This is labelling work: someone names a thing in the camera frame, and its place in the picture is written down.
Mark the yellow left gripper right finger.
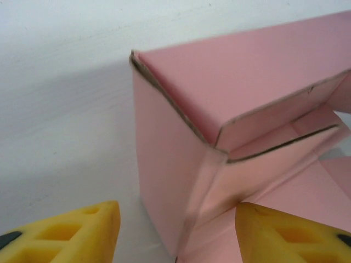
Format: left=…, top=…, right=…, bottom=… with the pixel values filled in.
left=234, top=202, right=351, bottom=263

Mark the pink paper box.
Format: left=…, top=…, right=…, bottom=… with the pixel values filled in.
left=128, top=10, right=351, bottom=263

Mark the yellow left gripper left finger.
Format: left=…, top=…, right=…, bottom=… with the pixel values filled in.
left=0, top=200, right=122, bottom=263

